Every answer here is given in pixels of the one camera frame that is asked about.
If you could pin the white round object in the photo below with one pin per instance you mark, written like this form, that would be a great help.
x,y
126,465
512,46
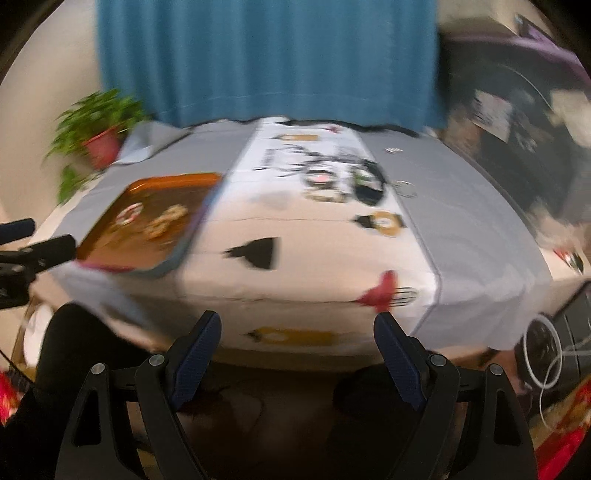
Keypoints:
x,y
33,332

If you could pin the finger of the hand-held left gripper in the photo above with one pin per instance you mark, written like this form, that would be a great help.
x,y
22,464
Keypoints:
x,y
51,251
16,230

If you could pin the dark furniture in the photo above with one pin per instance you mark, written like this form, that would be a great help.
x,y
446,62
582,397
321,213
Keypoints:
x,y
498,152

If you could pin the orange tray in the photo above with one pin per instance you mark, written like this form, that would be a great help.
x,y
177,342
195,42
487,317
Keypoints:
x,y
138,251

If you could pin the printed white grey tablecloth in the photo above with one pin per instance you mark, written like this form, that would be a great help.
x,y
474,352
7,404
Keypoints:
x,y
323,258

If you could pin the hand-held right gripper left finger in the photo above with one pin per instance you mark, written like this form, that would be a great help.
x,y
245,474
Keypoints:
x,y
198,360

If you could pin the red patterned cloth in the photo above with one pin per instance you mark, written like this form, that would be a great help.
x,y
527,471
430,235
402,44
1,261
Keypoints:
x,y
570,424
7,397

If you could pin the purple cloth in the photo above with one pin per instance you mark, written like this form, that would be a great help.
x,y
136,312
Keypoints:
x,y
549,46

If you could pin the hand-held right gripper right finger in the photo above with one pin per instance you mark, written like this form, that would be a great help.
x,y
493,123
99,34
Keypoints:
x,y
401,369

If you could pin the blue curtain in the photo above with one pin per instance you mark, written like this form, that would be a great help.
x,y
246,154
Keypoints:
x,y
268,55

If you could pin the black green bangle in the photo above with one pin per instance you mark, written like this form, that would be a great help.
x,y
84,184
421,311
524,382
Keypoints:
x,y
369,196

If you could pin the green potted plant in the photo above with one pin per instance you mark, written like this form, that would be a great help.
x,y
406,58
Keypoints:
x,y
101,143

